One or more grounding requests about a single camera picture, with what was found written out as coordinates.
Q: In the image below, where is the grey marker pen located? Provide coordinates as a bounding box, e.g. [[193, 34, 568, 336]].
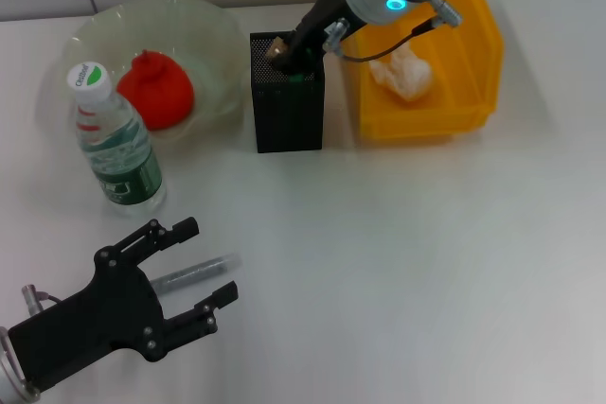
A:
[[150, 254, 242, 296]]

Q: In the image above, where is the small tan eraser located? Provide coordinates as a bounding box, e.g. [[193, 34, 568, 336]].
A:
[[267, 34, 291, 63]]

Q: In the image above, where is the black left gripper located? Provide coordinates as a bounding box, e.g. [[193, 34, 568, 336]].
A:
[[8, 216, 241, 395]]

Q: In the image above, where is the gripper cable with connector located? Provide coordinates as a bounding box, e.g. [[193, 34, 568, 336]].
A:
[[21, 283, 62, 318], [323, 0, 464, 64]]

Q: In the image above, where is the white paper ball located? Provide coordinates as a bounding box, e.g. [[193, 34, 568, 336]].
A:
[[367, 42, 435, 101]]

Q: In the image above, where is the left gripper cable with connector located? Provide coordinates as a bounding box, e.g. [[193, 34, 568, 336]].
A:
[[21, 283, 62, 318]]

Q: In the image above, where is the translucent wavy fruit plate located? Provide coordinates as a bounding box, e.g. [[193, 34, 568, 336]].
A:
[[40, 0, 245, 145]]

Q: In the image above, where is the yellow plastic bin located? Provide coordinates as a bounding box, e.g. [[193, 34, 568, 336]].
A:
[[336, 0, 505, 143]]

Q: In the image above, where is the right gripper cable with connector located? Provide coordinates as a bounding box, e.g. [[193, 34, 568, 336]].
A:
[[323, 0, 464, 64]]

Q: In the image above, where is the red-orange toy orange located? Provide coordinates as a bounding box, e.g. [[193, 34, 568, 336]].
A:
[[116, 48, 195, 132]]

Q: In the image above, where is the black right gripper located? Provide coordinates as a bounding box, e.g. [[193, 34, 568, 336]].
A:
[[270, 0, 368, 77]]

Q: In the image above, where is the black mesh pen holder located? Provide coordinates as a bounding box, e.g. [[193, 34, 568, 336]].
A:
[[248, 30, 327, 154]]

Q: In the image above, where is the clear bottle with green label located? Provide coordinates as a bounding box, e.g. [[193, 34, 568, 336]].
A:
[[65, 61, 168, 219]]

